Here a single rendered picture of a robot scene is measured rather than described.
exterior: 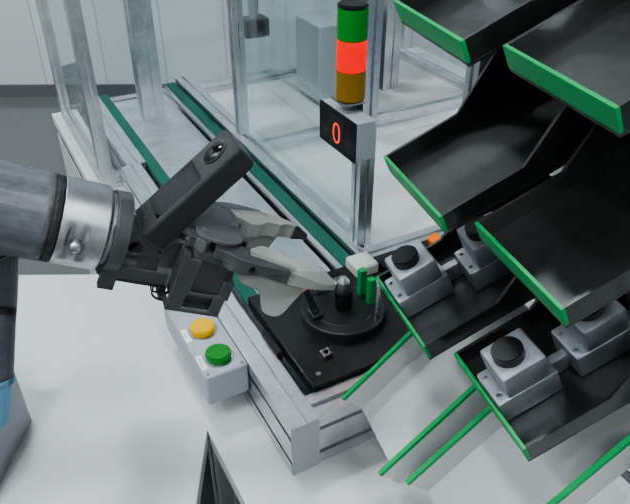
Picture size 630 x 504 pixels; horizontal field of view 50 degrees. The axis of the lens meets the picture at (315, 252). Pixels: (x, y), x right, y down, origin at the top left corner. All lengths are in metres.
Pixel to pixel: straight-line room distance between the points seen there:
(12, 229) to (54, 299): 0.86
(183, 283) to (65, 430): 0.59
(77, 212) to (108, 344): 0.73
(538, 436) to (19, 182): 0.50
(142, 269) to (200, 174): 0.10
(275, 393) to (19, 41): 4.08
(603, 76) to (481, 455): 0.48
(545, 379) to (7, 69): 4.56
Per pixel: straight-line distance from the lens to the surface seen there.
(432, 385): 0.88
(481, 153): 0.71
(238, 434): 1.09
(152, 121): 1.98
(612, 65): 0.54
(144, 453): 1.09
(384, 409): 0.92
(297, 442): 0.98
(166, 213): 0.59
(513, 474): 0.82
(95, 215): 0.57
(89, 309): 1.38
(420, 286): 0.75
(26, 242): 0.57
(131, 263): 0.62
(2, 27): 4.87
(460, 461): 0.85
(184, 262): 0.60
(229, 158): 0.57
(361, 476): 1.04
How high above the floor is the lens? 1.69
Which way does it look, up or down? 35 degrees down
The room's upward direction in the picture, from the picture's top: straight up
